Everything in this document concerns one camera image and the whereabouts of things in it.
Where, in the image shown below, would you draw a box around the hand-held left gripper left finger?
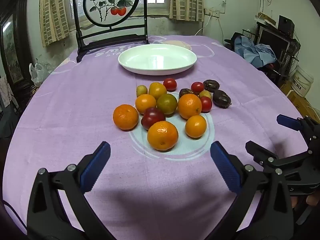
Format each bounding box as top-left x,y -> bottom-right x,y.
27,141 -> 118,240

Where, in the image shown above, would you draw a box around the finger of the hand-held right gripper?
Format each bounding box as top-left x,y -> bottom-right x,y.
276,114 -> 320,141
245,141 -> 313,173

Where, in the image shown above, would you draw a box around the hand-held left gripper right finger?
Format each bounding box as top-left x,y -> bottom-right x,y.
210,141 -> 294,240

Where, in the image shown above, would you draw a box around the small smooth orange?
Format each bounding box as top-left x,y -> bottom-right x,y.
185,115 -> 207,138

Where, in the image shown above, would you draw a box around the bumpy mandarin orange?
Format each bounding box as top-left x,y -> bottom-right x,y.
113,104 -> 139,130

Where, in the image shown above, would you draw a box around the red tomato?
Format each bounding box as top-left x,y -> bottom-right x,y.
163,78 -> 177,92
191,81 -> 205,94
200,96 -> 213,113

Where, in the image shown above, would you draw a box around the large spotted orange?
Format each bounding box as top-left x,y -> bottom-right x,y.
177,94 -> 202,120

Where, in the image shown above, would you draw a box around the dark red plum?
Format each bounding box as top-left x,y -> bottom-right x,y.
141,107 -> 166,130

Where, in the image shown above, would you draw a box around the cracked passion fruit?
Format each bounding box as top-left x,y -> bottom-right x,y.
179,88 -> 198,99

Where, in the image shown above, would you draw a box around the green orange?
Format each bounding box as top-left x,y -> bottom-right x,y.
157,93 -> 178,115

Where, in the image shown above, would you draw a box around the yellowish orange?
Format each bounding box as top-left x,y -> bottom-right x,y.
149,82 -> 167,100

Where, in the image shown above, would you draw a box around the white oval plate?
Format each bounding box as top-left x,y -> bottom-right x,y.
118,44 -> 197,76

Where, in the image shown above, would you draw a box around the person's right hand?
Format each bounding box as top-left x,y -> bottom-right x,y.
290,194 -> 320,208

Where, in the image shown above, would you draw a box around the brown cardboard box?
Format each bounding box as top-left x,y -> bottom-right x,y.
287,90 -> 318,120

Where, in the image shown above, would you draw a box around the white bucket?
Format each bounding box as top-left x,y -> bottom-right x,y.
291,65 -> 314,98

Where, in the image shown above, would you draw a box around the purple tablecloth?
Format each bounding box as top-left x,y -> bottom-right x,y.
2,35 -> 309,240

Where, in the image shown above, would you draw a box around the blue clothes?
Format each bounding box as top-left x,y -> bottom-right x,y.
235,35 -> 277,68

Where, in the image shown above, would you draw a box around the black monitor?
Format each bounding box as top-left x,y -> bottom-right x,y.
257,27 -> 292,55

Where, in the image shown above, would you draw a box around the dark cloth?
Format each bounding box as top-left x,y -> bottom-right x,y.
224,32 -> 242,53

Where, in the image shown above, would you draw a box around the black speaker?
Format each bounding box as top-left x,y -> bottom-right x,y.
278,15 -> 295,33

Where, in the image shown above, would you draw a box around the flat cardboard box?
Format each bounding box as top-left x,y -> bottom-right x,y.
255,12 -> 277,26

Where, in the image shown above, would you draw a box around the white plastic bag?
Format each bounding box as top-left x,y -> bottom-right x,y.
29,62 -> 52,87

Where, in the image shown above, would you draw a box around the checked beige curtain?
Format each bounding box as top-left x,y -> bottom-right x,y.
39,0 -> 70,47
169,0 -> 205,22

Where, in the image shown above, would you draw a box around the white cable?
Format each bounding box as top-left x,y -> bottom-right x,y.
195,14 -> 213,36

